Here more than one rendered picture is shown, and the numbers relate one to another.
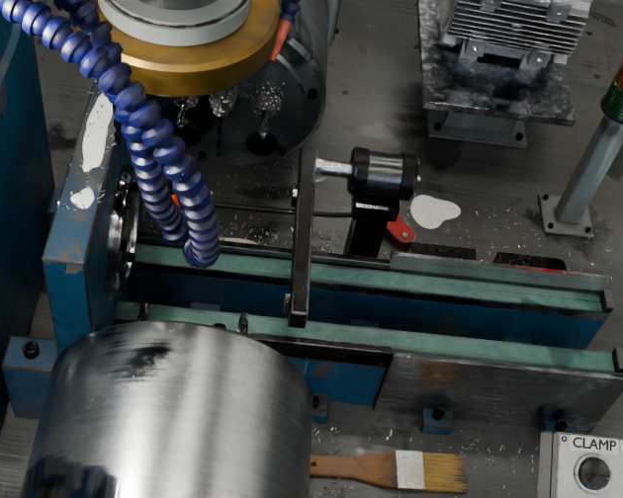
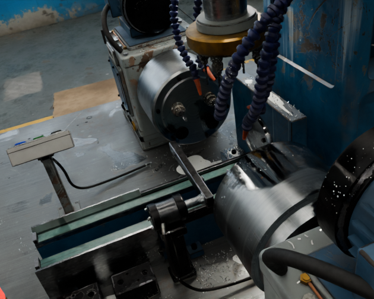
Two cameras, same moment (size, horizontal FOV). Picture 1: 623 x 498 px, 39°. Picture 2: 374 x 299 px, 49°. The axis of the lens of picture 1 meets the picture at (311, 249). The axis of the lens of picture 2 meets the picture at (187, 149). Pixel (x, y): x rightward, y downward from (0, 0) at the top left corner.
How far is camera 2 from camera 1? 1.47 m
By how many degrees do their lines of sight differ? 94
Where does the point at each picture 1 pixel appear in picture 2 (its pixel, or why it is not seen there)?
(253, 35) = (190, 28)
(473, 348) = (105, 213)
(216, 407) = (166, 64)
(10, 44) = (328, 84)
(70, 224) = (244, 76)
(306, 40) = (229, 180)
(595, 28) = not seen: outside the picture
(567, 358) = (61, 229)
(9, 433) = not seen: hidden behind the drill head
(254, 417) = (157, 72)
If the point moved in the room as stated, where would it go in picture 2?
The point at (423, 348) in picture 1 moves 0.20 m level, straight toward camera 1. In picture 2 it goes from (127, 203) to (135, 158)
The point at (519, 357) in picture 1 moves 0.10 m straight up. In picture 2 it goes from (84, 219) to (72, 191)
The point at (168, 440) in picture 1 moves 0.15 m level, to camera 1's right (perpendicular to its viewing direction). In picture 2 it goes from (173, 56) to (123, 67)
